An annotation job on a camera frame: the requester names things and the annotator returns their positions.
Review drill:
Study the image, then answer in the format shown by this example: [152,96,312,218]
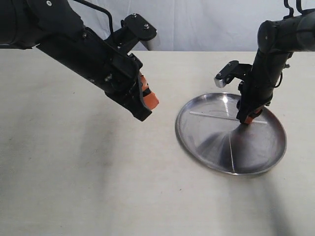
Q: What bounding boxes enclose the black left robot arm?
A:
[0,0,159,121]

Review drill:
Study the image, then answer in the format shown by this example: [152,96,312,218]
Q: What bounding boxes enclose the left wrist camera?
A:
[108,13,159,54]

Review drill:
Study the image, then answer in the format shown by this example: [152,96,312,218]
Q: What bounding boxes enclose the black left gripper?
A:
[91,53,159,121]

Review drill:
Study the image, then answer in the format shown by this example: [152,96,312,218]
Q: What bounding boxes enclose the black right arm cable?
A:
[283,0,315,20]

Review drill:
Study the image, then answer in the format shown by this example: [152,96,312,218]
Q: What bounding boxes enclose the white backdrop sheet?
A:
[66,0,315,52]

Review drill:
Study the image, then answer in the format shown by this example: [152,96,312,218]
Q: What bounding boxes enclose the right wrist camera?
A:
[214,60,252,88]

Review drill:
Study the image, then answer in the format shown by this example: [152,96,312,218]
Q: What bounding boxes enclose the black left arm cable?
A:
[71,0,114,37]

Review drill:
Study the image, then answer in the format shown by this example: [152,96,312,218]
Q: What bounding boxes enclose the clear plastic stick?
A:
[189,111,268,124]

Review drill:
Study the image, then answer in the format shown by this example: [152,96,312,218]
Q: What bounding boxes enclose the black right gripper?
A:
[236,81,272,124]

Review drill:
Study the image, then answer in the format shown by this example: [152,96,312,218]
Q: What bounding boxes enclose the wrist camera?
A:
[108,13,159,54]
[214,60,252,88]

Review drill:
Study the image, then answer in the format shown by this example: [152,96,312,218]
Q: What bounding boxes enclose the round stainless steel plate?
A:
[175,92,287,176]

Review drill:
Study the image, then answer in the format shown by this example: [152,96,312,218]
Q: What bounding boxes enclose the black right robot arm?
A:
[237,9,315,124]

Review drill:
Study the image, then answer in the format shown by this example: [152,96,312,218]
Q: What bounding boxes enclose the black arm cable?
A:
[283,0,315,20]
[71,0,114,37]

